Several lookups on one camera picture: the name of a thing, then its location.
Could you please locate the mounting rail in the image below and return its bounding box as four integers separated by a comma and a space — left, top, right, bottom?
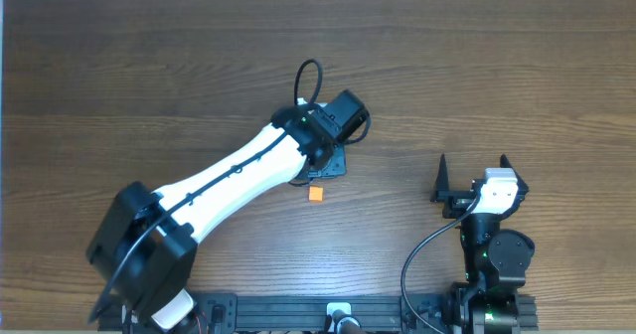
97, 292, 540, 334

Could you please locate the black cable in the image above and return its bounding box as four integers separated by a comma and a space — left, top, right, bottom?
399, 193, 483, 334
87, 58, 372, 325

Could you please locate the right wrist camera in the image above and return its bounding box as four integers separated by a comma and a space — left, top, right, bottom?
474, 167, 521, 216

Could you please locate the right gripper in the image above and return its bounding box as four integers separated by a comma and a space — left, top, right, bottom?
430, 153, 530, 220

